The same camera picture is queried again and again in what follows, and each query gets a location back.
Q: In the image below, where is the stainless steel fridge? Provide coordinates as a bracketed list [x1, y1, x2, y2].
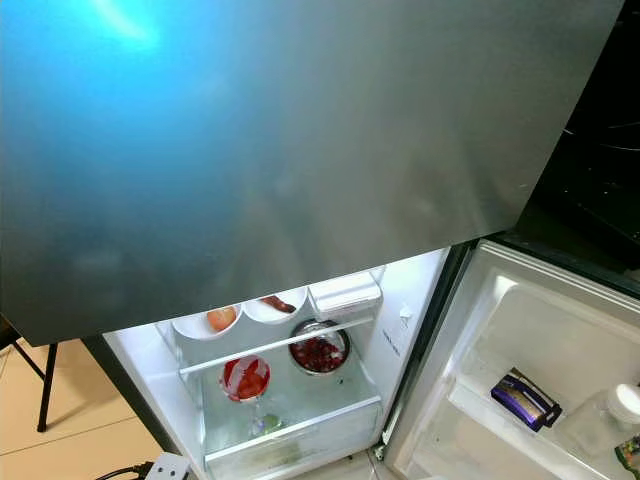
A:
[0, 0, 626, 480]

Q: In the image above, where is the white-lined fridge door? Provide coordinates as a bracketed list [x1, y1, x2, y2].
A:
[380, 240, 640, 480]

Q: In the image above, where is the black folding chair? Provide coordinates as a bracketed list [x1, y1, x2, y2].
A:
[0, 315, 61, 433]

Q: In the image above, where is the white bowl with egg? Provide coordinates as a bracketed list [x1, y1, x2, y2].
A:
[172, 305, 241, 339]

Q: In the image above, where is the white bowl with sausage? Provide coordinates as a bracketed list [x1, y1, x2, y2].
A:
[240, 290, 309, 324]

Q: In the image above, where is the wrapped bowl of red food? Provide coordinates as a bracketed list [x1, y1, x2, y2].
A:
[222, 355, 271, 403]

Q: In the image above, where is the green vegetable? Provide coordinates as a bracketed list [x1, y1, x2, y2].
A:
[250, 410, 286, 441]

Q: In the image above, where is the steel bowl of berries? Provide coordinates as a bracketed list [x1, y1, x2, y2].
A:
[288, 320, 351, 376]

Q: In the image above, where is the white lidded food container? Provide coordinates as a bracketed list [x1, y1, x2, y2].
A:
[308, 270, 384, 319]

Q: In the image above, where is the clear crisper drawer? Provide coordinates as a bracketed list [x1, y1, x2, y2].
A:
[202, 395, 383, 480]

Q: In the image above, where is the dark purple package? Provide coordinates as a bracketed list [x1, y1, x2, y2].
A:
[491, 368, 564, 433]

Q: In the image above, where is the black induction cooktop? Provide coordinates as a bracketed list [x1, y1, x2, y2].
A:
[500, 0, 640, 293]

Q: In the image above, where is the clear bottle white cap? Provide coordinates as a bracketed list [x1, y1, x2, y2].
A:
[560, 383, 640, 456]

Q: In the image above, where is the green snack bag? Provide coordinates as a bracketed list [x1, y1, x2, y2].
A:
[615, 435, 640, 471]

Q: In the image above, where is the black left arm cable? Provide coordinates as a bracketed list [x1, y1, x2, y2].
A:
[95, 463, 156, 480]

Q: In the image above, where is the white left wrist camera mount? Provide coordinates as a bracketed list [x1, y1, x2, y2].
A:
[147, 452, 193, 480]

